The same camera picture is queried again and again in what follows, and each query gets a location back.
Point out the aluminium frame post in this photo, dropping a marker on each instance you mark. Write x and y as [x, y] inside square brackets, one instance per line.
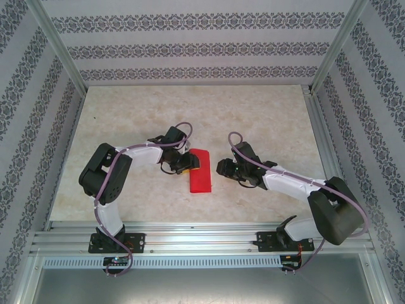
[338, 44]
[61, 44]

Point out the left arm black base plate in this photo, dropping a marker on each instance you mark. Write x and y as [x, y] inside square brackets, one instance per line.
[137, 242]

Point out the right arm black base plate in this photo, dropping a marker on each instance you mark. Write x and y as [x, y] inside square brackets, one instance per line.
[264, 242]

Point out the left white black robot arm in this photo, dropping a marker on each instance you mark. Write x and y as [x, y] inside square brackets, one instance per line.
[91, 171]

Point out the red cloth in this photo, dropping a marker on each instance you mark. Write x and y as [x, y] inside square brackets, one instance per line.
[201, 182]

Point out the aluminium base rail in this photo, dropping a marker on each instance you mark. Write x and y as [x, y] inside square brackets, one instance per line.
[202, 237]

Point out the grey sheet metal panel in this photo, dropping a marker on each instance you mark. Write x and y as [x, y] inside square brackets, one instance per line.
[202, 286]

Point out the aluminium table edge rail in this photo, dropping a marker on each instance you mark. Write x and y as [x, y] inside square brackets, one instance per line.
[320, 126]

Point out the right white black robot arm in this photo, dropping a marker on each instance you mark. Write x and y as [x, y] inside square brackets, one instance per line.
[335, 218]

